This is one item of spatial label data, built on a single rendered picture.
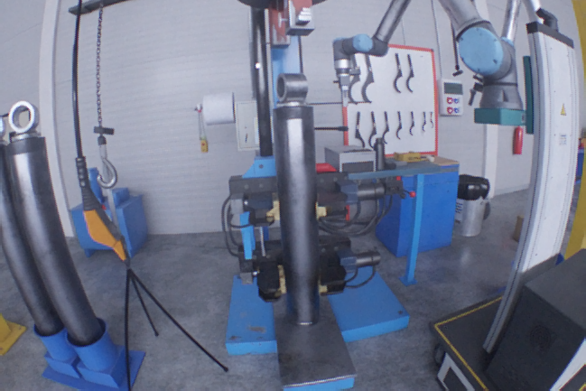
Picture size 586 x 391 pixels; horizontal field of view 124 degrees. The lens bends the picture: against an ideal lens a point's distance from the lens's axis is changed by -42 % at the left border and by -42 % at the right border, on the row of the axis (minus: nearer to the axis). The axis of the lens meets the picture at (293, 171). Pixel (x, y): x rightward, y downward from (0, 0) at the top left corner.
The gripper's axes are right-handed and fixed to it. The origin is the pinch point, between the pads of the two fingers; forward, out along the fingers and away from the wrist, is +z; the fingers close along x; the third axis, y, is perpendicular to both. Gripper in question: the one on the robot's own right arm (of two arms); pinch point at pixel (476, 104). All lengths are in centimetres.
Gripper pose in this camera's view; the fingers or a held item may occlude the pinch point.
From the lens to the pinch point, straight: 185.8
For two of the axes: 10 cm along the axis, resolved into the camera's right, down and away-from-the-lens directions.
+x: 9.6, 0.1, 2.7
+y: 2.3, 5.5, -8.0
